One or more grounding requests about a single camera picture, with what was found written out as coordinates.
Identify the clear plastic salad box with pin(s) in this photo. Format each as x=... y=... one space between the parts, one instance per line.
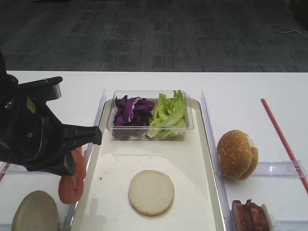
x=139 y=133

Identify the clear pusher track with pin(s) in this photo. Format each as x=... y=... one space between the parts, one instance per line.
x=284 y=169
x=291 y=225

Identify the upright bun half left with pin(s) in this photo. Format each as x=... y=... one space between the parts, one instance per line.
x=37 y=212

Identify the bun bottom on tray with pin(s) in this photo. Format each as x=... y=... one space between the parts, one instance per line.
x=151 y=192

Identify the upper right clear pusher track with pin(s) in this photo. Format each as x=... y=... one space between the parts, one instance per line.
x=284 y=169

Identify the green lettuce leaves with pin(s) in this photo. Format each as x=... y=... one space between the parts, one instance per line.
x=168 y=121

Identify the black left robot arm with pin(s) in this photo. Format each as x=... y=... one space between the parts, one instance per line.
x=2 y=69

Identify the left clear long rail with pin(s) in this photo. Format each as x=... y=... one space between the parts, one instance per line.
x=68 y=220

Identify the right red rail strip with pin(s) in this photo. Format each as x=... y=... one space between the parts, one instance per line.
x=285 y=144

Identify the stacked meat patties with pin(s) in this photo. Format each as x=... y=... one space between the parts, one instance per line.
x=249 y=216

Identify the white pusher block meat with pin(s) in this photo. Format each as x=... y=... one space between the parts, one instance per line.
x=270 y=218

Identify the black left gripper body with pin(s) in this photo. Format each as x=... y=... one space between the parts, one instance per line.
x=30 y=134

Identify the plain bun slice right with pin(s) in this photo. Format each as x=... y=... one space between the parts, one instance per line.
x=254 y=161

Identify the cream metal tray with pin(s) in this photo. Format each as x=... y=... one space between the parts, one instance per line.
x=104 y=205

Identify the lower right clear pusher track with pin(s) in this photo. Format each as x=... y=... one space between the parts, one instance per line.
x=291 y=225

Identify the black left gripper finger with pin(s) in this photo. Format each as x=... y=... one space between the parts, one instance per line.
x=69 y=164
x=77 y=136

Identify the tomato slice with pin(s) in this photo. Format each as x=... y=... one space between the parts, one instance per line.
x=70 y=189
x=80 y=169

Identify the sesame bun top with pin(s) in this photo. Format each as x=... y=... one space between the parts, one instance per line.
x=234 y=153

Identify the purple cabbage leaves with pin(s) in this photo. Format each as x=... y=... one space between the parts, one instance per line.
x=134 y=111

